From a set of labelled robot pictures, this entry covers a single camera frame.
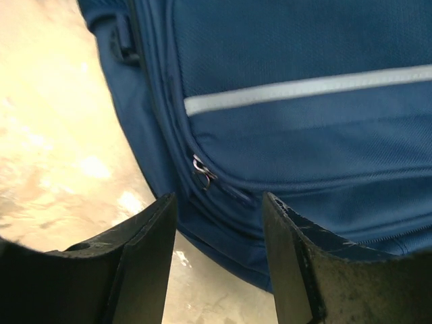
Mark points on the navy blue student backpack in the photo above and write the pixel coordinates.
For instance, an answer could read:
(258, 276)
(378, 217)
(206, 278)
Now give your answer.
(325, 104)

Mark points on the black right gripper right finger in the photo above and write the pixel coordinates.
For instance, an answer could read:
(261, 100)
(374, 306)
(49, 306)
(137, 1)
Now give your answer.
(320, 277)

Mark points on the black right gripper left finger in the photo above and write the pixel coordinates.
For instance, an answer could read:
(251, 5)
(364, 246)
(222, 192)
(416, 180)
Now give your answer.
(118, 276)

